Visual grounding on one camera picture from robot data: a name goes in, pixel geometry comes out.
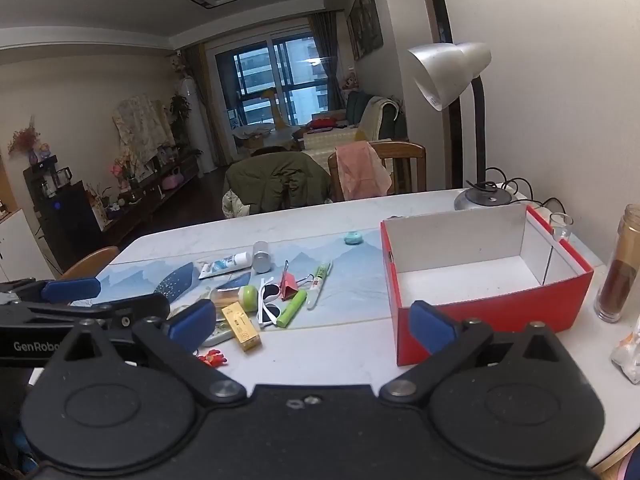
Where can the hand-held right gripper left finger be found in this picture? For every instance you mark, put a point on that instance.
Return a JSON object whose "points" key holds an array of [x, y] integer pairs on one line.
{"points": [[192, 322]]}

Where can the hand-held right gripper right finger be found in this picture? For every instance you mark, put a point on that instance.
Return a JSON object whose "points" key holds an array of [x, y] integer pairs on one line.
{"points": [[432, 327]]}

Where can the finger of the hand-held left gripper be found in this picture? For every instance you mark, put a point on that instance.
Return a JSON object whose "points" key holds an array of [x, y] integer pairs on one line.
{"points": [[70, 289], [100, 309]]}

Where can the mint correction tape dispenser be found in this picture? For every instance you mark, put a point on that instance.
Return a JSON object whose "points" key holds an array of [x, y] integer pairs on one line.
{"points": [[222, 336]]}

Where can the small red toy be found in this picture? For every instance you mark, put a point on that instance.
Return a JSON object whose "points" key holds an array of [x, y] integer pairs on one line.
{"points": [[212, 358]]}

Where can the yellow carton box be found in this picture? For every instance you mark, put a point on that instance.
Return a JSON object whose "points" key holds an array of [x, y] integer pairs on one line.
{"points": [[242, 327]]}

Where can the toothpick jar with green lid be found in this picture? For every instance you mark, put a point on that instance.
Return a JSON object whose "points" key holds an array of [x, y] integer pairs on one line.
{"points": [[247, 295]]}

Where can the toothpaste tube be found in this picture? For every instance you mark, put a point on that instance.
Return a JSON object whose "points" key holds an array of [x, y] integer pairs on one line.
{"points": [[225, 264]]}

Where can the white sunglasses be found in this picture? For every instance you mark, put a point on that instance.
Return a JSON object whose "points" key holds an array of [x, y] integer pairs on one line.
{"points": [[265, 317]]}

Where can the green lighter stick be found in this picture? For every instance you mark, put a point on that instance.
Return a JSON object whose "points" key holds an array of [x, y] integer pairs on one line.
{"points": [[291, 309]]}

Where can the red binder clip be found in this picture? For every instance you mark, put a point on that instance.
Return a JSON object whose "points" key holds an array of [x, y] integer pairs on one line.
{"points": [[289, 290]]}

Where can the red cardboard box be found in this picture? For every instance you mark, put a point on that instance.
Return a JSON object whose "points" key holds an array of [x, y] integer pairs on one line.
{"points": [[542, 310]]}

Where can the white and green pen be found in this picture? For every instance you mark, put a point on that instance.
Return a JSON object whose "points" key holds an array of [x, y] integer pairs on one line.
{"points": [[319, 285]]}

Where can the wooden chair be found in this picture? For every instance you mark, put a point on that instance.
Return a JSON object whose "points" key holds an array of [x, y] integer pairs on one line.
{"points": [[90, 262], [407, 160]]}

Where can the white cabinet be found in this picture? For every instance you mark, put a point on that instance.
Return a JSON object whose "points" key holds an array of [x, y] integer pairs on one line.
{"points": [[20, 250]]}

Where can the black drinks cabinet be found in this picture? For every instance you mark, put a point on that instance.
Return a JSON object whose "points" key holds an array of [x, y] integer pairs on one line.
{"points": [[65, 220]]}

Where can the dark wooden media cabinet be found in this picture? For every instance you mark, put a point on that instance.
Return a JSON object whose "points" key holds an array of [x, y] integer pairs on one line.
{"points": [[150, 200]]}

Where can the pink flowers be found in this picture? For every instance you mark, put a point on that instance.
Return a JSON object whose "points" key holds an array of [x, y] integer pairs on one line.
{"points": [[121, 172]]}

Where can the dried flower bunch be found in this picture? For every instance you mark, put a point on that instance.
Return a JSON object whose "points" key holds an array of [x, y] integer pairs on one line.
{"points": [[25, 137]]}

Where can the small shot glass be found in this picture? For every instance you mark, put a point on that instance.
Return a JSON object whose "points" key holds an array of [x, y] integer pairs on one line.
{"points": [[561, 227]]}

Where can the green jacket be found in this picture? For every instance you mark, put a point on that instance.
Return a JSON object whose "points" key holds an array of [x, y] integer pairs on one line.
{"points": [[275, 180]]}

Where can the pink cloth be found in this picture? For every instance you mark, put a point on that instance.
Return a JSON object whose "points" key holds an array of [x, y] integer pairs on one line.
{"points": [[362, 170]]}

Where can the floral hanging cloth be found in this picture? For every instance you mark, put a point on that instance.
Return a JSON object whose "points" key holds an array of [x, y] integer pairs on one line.
{"points": [[142, 127]]}

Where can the glass bottle with brown contents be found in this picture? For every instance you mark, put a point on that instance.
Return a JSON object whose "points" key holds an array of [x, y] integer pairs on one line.
{"points": [[617, 280]]}

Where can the white standing air conditioner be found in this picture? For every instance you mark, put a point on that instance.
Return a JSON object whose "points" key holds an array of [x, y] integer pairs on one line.
{"points": [[197, 125]]}

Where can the green houseplant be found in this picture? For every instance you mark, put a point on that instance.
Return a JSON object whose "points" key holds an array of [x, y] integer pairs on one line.
{"points": [[180, 107]]}

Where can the patterned ottoman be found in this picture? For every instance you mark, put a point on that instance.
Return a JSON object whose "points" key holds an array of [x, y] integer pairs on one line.
{"points": [[330, 139]]}

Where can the cream blanket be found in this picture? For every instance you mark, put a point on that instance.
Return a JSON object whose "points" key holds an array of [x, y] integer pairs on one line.
{"points": [[375, 117]]}

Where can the beige curtain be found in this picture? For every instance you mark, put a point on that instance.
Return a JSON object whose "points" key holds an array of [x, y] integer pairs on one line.
{"points": [[207, 100]]}

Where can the green sofa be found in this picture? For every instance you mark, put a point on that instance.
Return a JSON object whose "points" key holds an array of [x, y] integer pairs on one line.
{"points": [[355, 105]]}

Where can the large window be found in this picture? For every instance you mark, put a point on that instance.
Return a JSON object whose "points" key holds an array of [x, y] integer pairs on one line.
{"points": [[270, 80]]}

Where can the silver desk lamp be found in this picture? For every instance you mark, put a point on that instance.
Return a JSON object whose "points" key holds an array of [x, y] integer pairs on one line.
{"points": [[440, 70]]}

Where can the grey curtain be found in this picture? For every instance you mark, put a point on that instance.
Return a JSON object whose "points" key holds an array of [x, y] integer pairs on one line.
{"points": [[327, 50]]}

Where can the framed wall painting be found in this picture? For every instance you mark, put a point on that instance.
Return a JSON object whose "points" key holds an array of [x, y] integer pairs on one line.
{"points": [[371, 15], [354, 30]]}

